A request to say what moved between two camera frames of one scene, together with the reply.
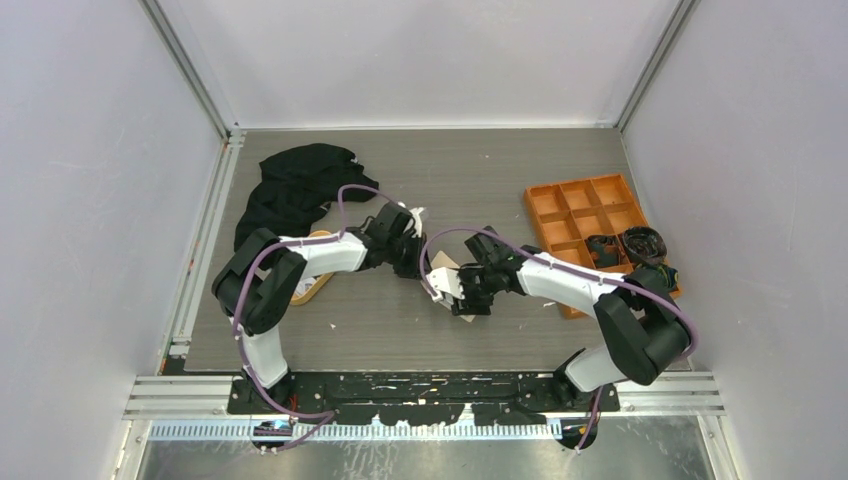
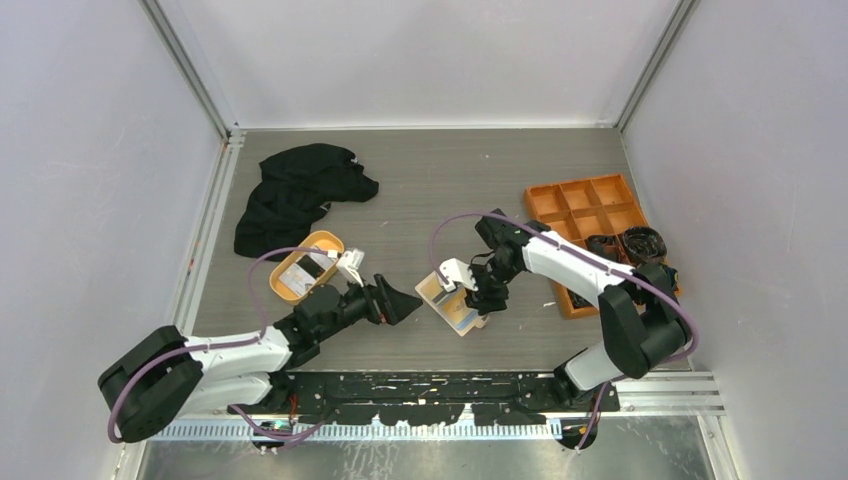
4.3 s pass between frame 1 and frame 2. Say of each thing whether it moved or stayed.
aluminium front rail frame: stayed
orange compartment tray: stayed
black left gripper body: moved
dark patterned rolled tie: stayed
